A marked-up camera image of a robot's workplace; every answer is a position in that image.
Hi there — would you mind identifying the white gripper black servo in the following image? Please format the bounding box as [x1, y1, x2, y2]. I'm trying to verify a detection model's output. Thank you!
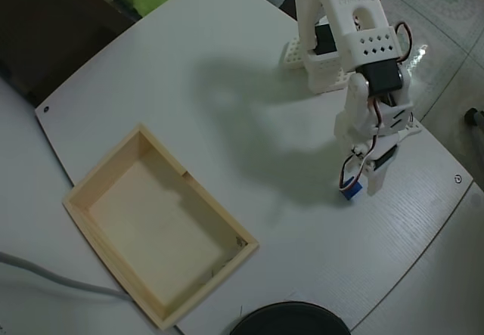
[341, 131, 402, 196]

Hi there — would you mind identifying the small blue cube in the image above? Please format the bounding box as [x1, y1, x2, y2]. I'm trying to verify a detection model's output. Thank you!
[339, 181, 365, 203]

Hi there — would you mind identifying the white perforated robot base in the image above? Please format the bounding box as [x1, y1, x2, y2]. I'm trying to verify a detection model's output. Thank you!
[278, 36, 352, 94]

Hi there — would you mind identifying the light wooden box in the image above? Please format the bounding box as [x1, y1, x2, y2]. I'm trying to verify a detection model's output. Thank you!
[61, 123, 261, 331]

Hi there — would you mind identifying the dark grey stand leg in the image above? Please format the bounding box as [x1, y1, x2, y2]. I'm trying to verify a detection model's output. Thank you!
[464, 107, 484, 150]

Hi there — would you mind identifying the black round bowl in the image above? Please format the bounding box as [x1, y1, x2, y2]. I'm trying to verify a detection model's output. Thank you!
[228, 301, 352, 335]

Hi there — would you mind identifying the dark brown furniture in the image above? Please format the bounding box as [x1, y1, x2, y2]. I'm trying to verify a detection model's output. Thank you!
[0, 0, 143, 107]

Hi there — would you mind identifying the thin gripper servo wire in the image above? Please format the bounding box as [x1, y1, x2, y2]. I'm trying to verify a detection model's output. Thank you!
[339, 98, 381, 192]

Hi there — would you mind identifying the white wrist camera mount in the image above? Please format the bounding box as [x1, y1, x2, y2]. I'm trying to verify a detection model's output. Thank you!
[399, 121, 424, 141]

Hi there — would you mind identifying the red black arm wire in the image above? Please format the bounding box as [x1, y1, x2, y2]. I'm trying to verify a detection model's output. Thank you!
[395, 20, 414, 64]

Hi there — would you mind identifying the grey hose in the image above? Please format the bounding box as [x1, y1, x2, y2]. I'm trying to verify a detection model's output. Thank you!
[0, 250, 132, 302]

